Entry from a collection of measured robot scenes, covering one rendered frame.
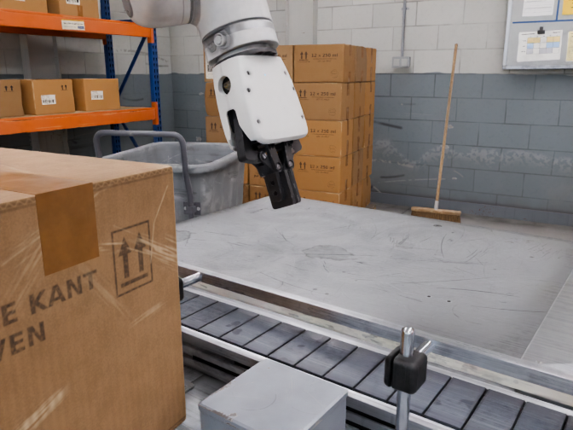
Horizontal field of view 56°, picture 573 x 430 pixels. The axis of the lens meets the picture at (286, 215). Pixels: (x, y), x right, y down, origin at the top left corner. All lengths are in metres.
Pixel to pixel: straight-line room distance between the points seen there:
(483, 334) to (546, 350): 0.15
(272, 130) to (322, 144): 3.16
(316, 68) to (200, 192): 1.53
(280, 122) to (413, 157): 4.48
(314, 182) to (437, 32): 1.87
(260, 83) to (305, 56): 3.17
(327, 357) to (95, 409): 0.27
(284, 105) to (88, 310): 0.31
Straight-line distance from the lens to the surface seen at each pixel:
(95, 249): 0.45
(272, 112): 0.60
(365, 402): 0.58
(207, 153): 3.28
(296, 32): 5.45
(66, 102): 4.49
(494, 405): 0.61
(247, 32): 0.61
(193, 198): 2.53
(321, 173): 3.78
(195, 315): 0.76
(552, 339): 0.76
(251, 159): 0.58
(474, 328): 0.87
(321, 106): 3.73
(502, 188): 4.94
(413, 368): 0.47
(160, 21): 0.62
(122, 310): 0.49
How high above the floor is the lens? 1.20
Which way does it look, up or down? 15 degrees down
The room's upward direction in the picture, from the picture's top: straight up
